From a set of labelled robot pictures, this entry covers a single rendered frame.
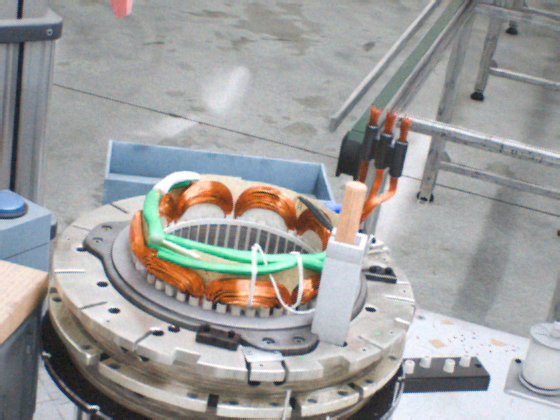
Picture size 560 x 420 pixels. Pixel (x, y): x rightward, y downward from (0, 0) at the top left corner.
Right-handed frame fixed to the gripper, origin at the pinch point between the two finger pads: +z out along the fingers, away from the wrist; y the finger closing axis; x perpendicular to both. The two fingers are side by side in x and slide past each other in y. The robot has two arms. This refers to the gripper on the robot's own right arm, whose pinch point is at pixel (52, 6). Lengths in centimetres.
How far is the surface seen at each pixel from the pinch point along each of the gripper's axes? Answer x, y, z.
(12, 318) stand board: 28.5, 6.2, 20.5
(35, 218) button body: 48, 18, 12
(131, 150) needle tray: 54, 34, 6
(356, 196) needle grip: 5.1, 25.7, 14.7
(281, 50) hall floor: 359, 287, -45
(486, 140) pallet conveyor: 122, 161, 10
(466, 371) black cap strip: 46, 73, 40
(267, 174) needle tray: 47, 48, 11
